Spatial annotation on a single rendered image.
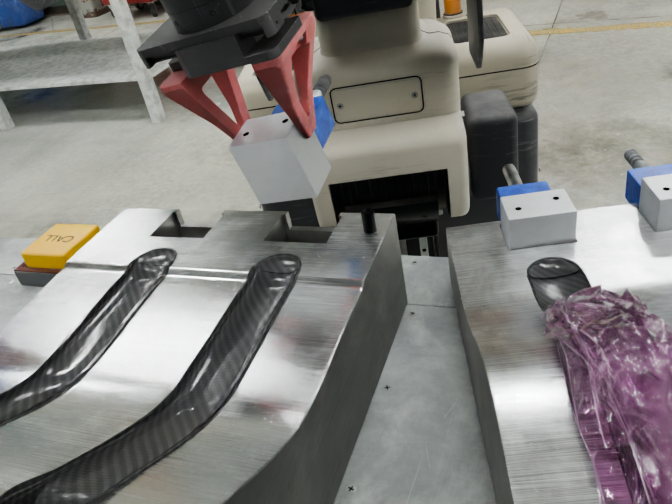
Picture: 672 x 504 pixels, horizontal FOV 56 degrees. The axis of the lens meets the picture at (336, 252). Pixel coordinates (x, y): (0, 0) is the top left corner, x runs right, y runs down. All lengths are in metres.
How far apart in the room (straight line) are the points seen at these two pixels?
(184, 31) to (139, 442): 0.25
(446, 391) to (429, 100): 0.49
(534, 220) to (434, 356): 0.13
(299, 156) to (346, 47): 0.44
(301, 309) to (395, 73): 0.48
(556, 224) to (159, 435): 0.32
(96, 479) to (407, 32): 0.68
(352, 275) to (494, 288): 0.10
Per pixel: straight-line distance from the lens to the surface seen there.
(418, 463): 0.43
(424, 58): 0.85
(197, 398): 0.39
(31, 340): 0.50
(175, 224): 0.58
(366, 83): 0.85
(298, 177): 0.45
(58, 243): 0.73
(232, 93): 0.48
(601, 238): 0.52
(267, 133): 0.45
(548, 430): 0.32
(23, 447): 0.37
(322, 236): 0.52
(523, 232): 0.50
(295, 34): 0.42
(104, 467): 0.34
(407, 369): 0.49
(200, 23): 0.41
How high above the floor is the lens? 1.14
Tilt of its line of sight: 33 degrees down
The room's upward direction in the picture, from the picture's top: 12 degrees counter-clockwise
